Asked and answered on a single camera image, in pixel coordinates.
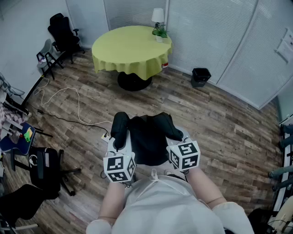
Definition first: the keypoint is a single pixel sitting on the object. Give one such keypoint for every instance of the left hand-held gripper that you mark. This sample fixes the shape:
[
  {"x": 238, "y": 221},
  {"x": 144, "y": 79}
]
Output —
[{"x": 119, "y": 165}]

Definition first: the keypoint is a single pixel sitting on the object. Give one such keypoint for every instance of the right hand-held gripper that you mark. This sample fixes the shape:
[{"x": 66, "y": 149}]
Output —
[{"x": 186, "y": 155}]

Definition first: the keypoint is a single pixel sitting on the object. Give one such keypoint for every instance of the black garment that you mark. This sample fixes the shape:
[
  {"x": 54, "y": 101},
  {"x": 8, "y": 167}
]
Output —
[{"x": 146, "y": 137}]

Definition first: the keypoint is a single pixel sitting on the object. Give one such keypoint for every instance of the person's left forearm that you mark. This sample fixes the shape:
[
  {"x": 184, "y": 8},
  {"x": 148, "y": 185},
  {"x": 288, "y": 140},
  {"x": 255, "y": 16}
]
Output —
[{"x": 110, "y": 203}]

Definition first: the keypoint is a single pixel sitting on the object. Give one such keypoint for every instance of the person's right forearm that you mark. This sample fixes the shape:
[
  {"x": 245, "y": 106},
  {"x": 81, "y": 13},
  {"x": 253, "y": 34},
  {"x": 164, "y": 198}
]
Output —
[{"x": 206, "y": 189}]

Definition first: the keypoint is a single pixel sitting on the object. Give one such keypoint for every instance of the white power strip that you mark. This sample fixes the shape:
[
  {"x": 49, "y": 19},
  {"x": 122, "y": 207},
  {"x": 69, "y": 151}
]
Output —
[{"x": 105, "y": 137}]

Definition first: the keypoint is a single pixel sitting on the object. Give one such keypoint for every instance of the black waste bin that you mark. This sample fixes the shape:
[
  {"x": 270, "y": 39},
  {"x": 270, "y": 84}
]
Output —
[{"x": 201, "y": 76}]

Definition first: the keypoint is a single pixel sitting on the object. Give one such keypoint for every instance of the person's white shirt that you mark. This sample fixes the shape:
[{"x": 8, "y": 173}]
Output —
[{"x": 164, "y": 205}]

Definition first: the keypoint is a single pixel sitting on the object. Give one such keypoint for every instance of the red and white canister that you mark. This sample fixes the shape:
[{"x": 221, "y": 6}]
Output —
[{"x": 164, "y": 65}]

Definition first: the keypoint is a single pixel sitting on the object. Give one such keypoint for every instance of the black swivel chair with bag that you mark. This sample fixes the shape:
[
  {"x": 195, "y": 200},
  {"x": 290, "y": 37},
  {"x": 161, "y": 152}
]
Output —
[{"x": 47, "y": 166}]

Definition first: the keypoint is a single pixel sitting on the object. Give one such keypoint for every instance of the green and yellow toy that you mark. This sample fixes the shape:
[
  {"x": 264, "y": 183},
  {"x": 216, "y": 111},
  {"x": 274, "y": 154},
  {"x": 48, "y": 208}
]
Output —
[{"x": 28, "y": 135}]

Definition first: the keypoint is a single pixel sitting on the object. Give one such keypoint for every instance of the round table with green cloth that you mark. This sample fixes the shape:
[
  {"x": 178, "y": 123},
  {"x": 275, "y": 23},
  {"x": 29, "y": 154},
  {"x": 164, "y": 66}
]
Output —
[{"x": 128, "y": 48}]

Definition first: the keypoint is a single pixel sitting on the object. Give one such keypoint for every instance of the green potted plant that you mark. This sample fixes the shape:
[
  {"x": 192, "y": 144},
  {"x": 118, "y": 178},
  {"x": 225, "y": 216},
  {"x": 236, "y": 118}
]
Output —
[{"x": 160, "y": 33}]

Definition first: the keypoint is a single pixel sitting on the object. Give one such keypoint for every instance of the blue chair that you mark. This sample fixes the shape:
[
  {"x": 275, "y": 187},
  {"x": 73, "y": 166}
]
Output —
[{"x": 13, "y": 144}]

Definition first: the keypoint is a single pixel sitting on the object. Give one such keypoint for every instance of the metal rack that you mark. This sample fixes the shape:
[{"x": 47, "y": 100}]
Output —
[{"x": 285, "y": 160}]

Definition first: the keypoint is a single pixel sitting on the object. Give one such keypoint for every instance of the checkered cloth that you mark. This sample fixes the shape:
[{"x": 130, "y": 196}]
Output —
[{"x": 9, "y": 116}]

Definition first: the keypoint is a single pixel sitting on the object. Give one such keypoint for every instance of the black high-back office chair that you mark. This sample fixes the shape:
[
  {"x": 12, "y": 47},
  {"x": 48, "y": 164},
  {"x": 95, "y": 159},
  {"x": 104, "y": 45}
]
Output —
[{"x": 63, "y": 34}]

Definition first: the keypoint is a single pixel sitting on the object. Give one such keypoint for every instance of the white shade table lamp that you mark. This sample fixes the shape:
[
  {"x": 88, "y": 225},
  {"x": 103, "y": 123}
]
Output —
[{"x": 158, "y": 14}]

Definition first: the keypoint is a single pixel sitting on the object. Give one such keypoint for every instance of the white paper notice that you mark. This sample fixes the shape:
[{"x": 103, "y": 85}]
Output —
[{"x": 286, "y": 45}]

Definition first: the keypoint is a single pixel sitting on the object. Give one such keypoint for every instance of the grey chair with black frame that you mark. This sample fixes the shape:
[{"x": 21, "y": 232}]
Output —
[{"x": 47, "y": 54}]

